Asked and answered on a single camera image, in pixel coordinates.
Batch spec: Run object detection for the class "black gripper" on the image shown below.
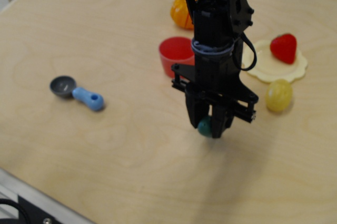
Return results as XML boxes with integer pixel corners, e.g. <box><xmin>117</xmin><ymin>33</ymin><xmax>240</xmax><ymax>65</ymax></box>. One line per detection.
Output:
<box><xmin>171</xmin><ymin>39</ymin><xmax>259</xmax><ymax>139</ymax></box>

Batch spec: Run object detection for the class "green toy cucumber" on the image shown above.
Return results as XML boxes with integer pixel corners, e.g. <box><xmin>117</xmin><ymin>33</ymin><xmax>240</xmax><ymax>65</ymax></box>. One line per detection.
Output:
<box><xmin>197</xmin><ymin>115</ymin><xmax>212</xmax><ymax>138</ymax></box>

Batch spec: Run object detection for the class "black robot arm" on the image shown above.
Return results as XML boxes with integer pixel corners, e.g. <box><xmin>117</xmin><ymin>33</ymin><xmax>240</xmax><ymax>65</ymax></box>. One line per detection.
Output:
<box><xmin>171</xmin><ymin>0</ymin><xmax>259</xmax><ymax>138</ymax></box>

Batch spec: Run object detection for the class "red plastic cup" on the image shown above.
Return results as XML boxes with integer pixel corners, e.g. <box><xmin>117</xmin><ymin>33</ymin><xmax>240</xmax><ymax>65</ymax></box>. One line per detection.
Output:
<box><xmin>158</xmin><ymin>36</ymin><xmax>194</xmax><ymax>78</ymax></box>

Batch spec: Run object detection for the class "yellow toy lemon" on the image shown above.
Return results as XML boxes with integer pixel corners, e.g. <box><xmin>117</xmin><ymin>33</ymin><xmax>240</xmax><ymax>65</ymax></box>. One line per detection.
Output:
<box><xmin>265</xmin><ymin>79</ymin><xmax>293</xmax><ymax>112</ymax></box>

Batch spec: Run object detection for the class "cream scalloped plate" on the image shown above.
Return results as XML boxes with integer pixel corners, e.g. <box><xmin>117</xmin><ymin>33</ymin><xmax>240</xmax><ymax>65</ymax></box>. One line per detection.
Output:
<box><xmin>248</xmin><ymin>40</ymin><xmax>308</xmax><ymax>83</ymax></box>

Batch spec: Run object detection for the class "red toy strawberry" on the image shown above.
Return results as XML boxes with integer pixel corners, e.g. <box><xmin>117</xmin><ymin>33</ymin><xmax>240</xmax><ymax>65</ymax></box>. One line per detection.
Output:
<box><xmin>270</xmin><ymin>33</ymin><xmax>297</xmax><ymax>65</ymax></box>

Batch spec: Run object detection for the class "orange toy pumpkin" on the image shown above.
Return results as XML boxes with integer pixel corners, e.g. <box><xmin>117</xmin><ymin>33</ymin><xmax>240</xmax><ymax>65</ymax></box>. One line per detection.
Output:
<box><xmin>170</xmin><ymin>0</ymin><xmax>194</xmax><ymax>30</ymax></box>

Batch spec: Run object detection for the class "grey blue toy scoop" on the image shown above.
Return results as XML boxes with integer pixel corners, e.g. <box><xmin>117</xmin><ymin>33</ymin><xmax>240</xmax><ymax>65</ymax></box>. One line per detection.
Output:
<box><xmin>49</xmin><ymin>76</ymin><xmax>104</xmax><ymax>111</ymax></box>

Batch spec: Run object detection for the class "black looped cable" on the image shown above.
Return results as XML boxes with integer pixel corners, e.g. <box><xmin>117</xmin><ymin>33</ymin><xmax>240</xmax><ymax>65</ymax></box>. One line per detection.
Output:
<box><xmin>231</xmin><ymin>32</ymin><xmax>257</xmax><ymax>72</ymax></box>

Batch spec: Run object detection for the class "black corner bracket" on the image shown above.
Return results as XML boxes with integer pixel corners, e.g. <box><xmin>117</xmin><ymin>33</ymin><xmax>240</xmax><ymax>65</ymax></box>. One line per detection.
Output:
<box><xmin>18</xmin><ymin>196</ymin><xmax>61</xmax><ymax>224</ymax></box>

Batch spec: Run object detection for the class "aluminium table frame rail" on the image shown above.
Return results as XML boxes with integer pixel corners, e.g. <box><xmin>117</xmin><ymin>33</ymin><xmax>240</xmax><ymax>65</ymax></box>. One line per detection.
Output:
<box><xmin>1</xmin><ymin>169</ymin><xmax>92</xmax><ymax>223</ymax></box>

